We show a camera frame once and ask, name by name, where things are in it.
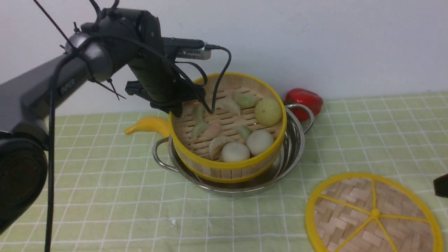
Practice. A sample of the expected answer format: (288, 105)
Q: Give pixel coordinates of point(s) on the yellow banana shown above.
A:
(152, 124)

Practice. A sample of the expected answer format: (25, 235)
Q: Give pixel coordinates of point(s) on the red bell pepper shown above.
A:
(304, 97)

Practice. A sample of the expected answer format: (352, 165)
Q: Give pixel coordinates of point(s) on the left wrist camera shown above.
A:
(186, 48)

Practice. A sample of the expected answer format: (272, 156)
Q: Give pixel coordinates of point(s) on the woven bamboo steamer lid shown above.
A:
(362, 212)

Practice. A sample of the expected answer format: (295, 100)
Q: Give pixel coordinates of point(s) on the green dumpling top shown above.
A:
(245, 100)

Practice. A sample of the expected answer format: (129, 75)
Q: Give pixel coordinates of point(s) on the white bun upper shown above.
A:
(259, 141)

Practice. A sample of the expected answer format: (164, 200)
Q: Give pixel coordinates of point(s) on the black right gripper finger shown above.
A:
(440, 185)

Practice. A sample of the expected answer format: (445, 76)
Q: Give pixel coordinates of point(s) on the white bun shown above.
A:
(259, 141)
(235, 152)

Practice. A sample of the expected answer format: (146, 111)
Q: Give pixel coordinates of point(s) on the green dumpling left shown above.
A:
(197, 113)

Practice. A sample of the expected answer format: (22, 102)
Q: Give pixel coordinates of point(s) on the green checkered tablecloth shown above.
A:
(111, 196)

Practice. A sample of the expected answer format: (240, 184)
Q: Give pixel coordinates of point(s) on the pale dumpling centre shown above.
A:
(229, 105)

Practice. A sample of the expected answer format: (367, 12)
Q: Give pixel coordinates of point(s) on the white bun lower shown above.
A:
(235, 152)

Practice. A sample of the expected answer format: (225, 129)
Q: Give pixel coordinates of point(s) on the green round bun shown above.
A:
(268, 112)

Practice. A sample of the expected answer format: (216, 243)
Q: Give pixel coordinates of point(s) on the pink dumpling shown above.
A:
(213, 130)

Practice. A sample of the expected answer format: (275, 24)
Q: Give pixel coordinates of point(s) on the pale dumpling bottom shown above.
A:
(217, 144)

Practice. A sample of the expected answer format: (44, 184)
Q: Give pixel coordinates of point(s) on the stainless steel pot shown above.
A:
(291, 153)

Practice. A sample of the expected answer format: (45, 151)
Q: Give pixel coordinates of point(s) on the green dumpling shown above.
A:
(197, 113)
(245, 100)

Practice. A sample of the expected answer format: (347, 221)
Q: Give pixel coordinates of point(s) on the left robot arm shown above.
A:
(118, 37)

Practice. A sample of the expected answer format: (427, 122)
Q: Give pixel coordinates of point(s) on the bamboo steamer basket yellow rim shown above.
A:
(195, 153)

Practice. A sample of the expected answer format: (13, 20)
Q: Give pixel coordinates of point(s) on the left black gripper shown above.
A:
(161, 85)

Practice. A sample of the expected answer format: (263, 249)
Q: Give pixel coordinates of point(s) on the pale dumpling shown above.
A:
(217, 144)
(229, 105)

